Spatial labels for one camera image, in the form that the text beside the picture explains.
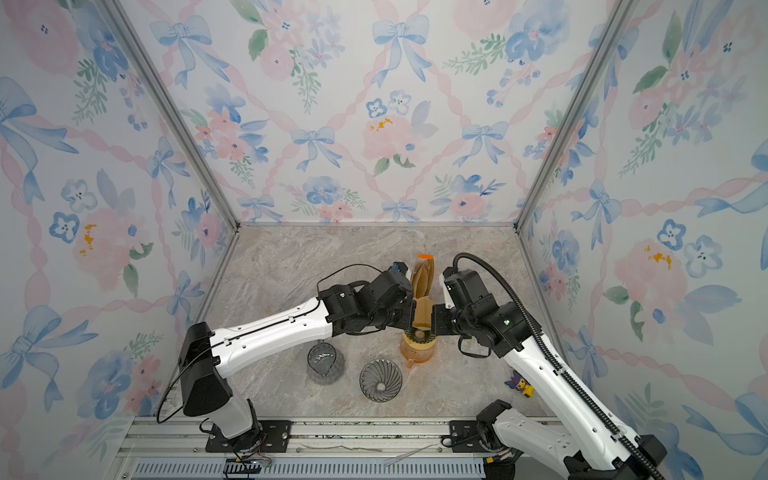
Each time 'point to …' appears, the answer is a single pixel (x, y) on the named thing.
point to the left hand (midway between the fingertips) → (419, 312)
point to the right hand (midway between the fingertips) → (433, 314)
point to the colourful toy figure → (520, 383)
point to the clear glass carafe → (325, 363)
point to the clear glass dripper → (381, 380)
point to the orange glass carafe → (416, 352)
